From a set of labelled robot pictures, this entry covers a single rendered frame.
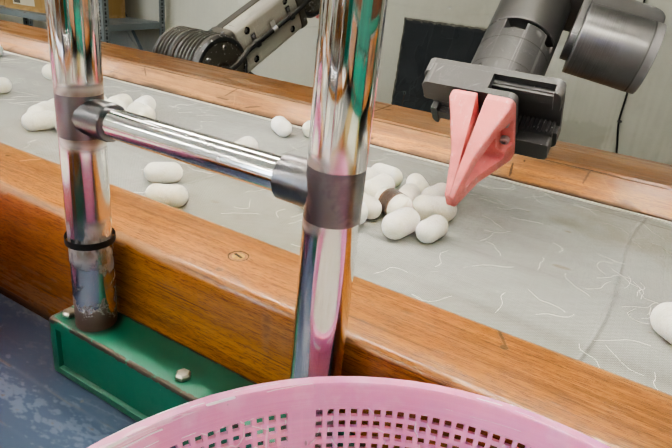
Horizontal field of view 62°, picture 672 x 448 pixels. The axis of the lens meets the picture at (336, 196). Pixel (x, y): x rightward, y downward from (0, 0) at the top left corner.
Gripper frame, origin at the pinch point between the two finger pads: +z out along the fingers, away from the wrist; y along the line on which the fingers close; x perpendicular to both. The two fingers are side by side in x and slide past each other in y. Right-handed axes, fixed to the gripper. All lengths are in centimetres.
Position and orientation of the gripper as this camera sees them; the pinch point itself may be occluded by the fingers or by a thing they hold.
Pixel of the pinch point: (453, 192)
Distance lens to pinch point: 41.1
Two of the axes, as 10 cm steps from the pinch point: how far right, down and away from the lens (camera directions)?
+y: 8.6, 2.7, -4.3
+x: 2.5, 5.0, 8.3
